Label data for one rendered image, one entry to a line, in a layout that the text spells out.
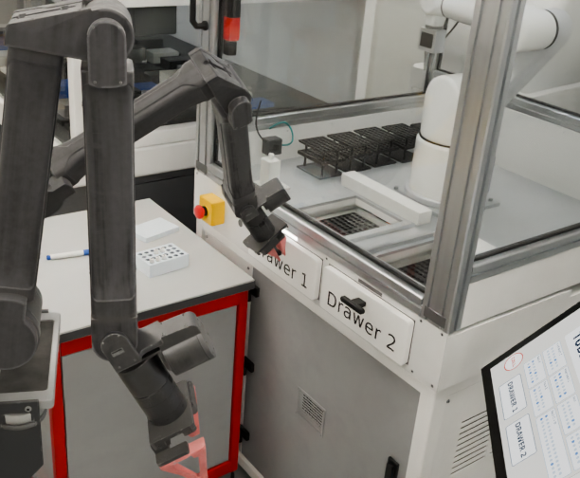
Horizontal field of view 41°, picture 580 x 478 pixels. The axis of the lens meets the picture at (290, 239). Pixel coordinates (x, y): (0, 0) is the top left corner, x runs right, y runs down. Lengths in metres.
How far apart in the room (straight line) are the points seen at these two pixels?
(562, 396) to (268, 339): 1.09
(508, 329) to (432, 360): 0.21
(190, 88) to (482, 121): 0.52
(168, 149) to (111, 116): 1.77
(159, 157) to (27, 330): 1.72
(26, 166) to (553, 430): 0.83
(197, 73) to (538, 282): 0.89
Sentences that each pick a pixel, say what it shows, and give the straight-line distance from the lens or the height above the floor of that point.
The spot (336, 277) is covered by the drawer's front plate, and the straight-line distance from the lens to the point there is 1.81.
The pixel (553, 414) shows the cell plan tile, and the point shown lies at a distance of 1.28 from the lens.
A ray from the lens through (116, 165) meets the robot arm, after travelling 0.91.
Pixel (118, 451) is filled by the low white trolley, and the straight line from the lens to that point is 2.20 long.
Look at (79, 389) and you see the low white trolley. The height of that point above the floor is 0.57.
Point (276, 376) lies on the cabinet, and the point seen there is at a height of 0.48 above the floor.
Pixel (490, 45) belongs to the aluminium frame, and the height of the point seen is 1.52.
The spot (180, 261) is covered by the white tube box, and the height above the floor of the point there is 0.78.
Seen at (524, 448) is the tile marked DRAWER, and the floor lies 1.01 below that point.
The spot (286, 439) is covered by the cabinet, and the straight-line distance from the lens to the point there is 2.28.
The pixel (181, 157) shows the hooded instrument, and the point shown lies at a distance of 2.69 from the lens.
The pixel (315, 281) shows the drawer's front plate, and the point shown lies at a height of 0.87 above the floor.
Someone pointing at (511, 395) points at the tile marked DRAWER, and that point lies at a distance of 1.38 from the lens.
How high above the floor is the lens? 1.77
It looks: 26 degrees down
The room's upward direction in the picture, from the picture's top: 5 degrees clockwise
